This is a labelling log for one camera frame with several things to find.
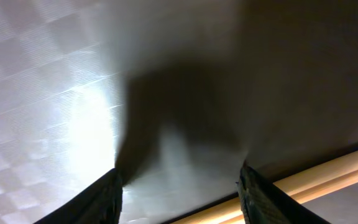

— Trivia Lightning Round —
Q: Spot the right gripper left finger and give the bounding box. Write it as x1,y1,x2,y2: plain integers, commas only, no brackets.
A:
35,169,123,224

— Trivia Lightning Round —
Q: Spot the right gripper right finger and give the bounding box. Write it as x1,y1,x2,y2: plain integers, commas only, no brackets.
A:
237,162,329,224

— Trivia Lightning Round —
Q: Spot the wooden chopstick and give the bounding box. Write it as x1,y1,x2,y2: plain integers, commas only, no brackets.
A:
226,166,358,224
174,151,358,224

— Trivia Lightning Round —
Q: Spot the dark brown serving tray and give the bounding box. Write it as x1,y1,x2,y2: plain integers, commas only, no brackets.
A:
0,0,358,223

